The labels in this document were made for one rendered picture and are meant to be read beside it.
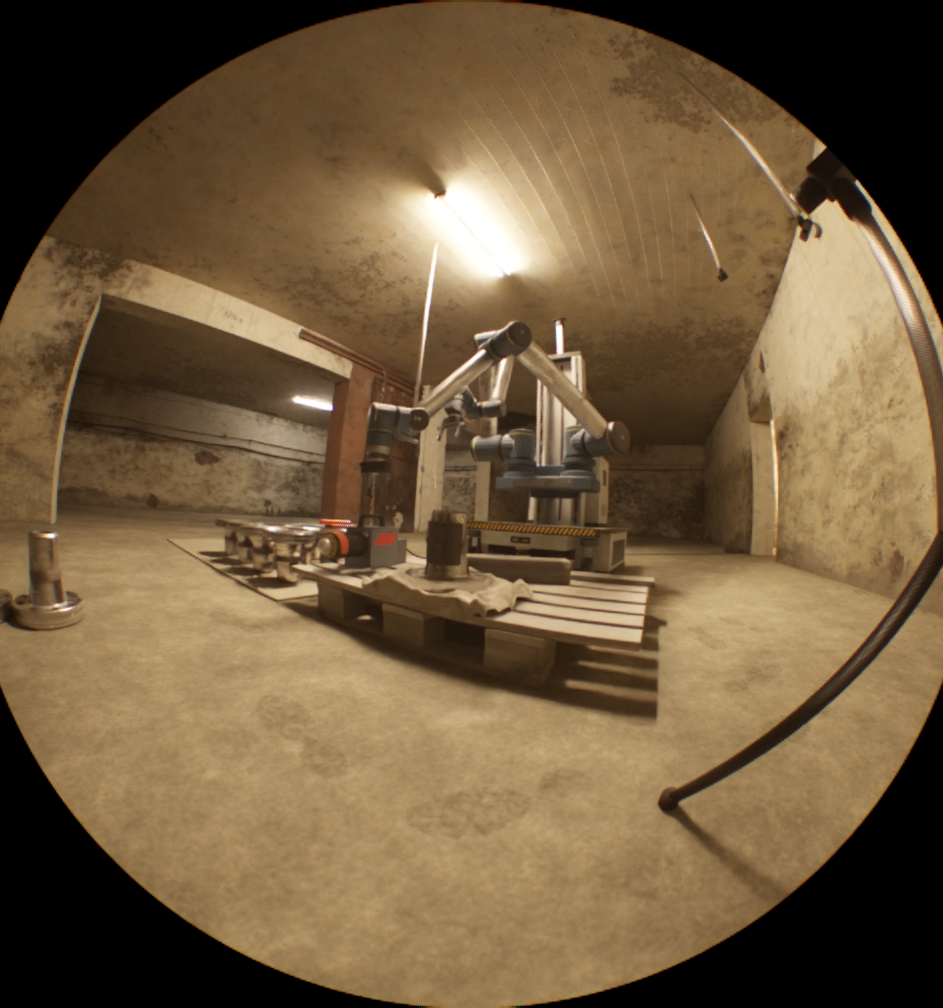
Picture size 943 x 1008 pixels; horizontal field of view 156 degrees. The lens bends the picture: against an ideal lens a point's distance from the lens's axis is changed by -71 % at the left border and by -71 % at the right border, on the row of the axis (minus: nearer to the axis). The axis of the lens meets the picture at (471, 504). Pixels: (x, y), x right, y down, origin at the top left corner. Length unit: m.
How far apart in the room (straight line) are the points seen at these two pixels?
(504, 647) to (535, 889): 0.56
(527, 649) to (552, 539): 1.25
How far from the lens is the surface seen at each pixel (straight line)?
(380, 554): 1.44
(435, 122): 2.86
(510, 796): 0.53
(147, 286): 4.85
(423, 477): 6.67
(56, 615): 1.19
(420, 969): 0.39
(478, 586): 1.00
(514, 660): 0.81
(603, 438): 2.14
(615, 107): 2.82
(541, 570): 1.29
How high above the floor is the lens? 0.38
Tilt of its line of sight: 2 degrees up
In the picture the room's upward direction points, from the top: 3 degrees clockwise
